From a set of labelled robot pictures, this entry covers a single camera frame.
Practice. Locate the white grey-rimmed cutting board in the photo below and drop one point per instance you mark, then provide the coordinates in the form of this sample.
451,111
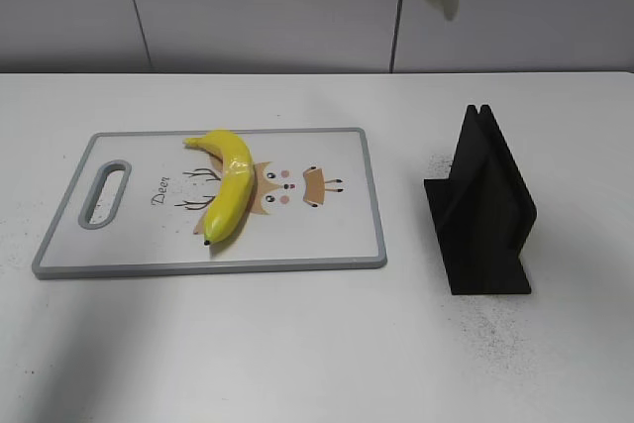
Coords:
136,202

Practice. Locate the black knife stand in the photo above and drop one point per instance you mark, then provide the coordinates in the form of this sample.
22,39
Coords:
482,211

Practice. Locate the yellow plastic banana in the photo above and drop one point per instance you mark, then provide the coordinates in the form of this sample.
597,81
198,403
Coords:
226,211

